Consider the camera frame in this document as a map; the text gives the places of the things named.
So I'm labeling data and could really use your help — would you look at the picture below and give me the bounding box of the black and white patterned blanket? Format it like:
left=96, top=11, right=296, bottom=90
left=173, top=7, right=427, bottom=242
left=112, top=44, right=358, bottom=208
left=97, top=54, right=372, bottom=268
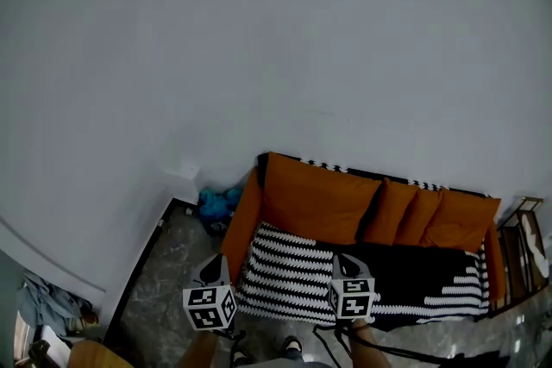
left=235, top=221, right=492, bottom=333

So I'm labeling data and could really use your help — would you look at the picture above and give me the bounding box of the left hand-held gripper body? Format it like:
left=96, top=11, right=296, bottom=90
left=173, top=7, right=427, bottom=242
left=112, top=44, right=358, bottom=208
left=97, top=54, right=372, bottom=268
left=182, top=281, right=239, bottom=332

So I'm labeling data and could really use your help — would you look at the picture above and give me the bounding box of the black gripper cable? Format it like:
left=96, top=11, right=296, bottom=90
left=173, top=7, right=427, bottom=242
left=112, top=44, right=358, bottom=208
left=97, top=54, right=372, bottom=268
left=215, top=327, right=247, bottom=368
left=310, top=316, right=449, bottom=368

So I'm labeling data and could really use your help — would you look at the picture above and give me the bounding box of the white flat curved object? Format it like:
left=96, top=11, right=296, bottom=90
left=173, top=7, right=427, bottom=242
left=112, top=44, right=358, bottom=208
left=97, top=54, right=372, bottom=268
left=518, top=212, right=551, bottom=279

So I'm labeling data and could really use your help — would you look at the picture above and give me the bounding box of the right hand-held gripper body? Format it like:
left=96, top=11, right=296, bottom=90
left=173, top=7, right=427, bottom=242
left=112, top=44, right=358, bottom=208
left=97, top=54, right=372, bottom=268
left=328, top=277, right=376, bottom=321

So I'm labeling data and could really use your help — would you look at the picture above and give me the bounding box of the person's right forearm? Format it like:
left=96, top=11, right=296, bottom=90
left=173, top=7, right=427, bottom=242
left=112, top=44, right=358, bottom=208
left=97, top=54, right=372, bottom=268
left=348, top=317, right=392, bottom=368

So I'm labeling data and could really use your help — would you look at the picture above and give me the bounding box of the person's right leg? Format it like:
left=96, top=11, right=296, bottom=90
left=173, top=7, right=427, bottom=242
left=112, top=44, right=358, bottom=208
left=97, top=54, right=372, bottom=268
left=282, top=348, right=333, bottom=368

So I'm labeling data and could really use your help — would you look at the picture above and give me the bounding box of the brown green small toy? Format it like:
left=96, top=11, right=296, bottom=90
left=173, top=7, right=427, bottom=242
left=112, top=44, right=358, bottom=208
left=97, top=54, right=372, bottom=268
left=66, top=309, right=100, bottom=333

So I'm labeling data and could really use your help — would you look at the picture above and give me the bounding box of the orange sofa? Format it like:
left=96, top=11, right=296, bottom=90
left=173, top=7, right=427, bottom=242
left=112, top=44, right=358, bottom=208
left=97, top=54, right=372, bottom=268
left=219, top=151, right=506, bottom=322

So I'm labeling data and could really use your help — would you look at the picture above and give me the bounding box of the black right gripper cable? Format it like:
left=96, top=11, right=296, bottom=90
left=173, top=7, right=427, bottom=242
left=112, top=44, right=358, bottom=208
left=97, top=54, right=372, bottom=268
left=310, top=316, right=449, bottom=368

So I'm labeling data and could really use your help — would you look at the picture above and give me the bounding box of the white cabinet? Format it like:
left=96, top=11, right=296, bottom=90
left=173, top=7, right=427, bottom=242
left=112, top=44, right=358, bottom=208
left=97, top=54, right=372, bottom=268
left=12, top=309, right=72, bottom=368

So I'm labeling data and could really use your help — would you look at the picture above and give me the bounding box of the person's shoe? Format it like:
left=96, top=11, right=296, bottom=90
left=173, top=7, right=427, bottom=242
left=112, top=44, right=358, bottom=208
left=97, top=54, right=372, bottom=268
left=281, top=334, right=304, bottom=355
left=231, top=346, right=251, bottom=368

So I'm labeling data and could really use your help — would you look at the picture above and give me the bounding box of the grey blue cloth pile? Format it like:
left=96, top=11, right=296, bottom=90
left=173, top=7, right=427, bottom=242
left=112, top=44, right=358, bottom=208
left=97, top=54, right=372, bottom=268
left=16, top=272, right=94, bottom=337

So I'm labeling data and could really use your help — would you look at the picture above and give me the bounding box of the brown wooden shelf rack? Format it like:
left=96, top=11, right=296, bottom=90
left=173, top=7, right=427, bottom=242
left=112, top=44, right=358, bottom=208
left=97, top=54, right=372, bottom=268
left=493, top=196, right=552, bottom=318

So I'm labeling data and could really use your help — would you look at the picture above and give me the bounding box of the olive green bag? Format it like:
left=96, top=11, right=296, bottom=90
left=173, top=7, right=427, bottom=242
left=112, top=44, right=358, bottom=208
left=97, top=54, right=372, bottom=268
left=28, top=339, right=53, bottom=368

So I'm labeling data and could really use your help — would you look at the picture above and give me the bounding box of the person's right shoe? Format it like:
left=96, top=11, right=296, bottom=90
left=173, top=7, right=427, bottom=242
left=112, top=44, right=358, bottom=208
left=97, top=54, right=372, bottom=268
left=281, top=334, right=304, bottom=355

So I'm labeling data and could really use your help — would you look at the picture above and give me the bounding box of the person's left shoe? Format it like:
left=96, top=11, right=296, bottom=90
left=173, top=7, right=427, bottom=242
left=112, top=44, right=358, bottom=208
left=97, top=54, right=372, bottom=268
left=231, top=346, right=251, bottom=368

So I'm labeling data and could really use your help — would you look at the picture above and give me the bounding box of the dark storage bin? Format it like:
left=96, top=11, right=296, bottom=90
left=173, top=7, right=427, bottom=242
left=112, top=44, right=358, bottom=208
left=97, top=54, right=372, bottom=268
left=202, top=217, right=229, bottom=236

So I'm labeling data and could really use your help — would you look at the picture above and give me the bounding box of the person's left forearm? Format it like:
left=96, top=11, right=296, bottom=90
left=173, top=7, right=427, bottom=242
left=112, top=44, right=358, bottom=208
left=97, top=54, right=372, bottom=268
left=176, top=329, right=221, bottom=368

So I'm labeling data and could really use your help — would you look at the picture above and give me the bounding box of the blue fluffy cloth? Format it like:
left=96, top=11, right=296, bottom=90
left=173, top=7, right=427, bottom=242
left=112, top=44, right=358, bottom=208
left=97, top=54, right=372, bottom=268
left=198, top=186, right=245, bottom=221

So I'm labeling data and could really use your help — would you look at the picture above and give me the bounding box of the white wall box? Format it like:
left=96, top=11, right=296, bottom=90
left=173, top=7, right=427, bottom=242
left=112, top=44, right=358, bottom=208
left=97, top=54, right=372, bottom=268
left=165, top=159, right=202, bottom=183

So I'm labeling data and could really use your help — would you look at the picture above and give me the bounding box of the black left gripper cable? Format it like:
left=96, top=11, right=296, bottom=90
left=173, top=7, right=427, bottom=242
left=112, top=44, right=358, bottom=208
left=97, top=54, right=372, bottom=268
left=215, top=327, right=247, bottom=368

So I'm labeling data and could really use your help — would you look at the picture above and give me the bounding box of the black baseboard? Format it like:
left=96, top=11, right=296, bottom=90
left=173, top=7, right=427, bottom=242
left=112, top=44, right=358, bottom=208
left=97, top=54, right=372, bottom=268
left=103, top=196, right=202, bottom=348

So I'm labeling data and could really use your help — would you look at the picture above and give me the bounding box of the round wooden table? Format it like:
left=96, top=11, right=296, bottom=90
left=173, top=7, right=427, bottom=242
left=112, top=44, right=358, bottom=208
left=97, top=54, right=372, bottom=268
left=66, top=339, right=135, bottom=368

